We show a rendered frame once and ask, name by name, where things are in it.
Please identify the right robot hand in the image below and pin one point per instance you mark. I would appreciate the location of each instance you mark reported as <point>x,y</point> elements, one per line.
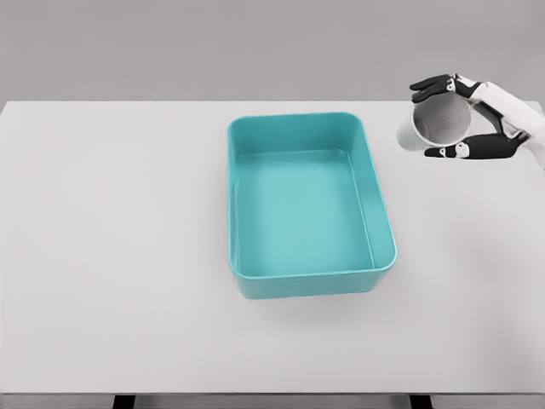
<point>506,106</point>

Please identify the white paper cup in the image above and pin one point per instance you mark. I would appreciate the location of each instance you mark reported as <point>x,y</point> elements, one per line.
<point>440,123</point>

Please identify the teal plastic basket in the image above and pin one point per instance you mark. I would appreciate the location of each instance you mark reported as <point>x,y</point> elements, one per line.
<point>304,200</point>

